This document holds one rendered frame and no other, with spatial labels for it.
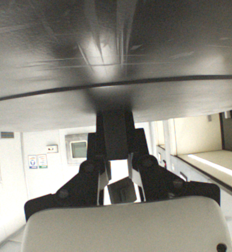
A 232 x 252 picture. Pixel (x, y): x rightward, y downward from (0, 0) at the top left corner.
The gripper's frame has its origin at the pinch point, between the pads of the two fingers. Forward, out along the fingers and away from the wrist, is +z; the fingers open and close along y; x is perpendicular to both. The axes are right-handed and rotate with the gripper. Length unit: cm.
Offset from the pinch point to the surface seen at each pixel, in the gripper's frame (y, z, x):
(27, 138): -215, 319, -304
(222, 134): 87, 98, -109
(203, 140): 69, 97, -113
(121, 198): -3, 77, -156
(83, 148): -76, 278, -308
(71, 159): -104, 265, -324
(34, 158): -201, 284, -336
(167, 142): 42, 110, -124
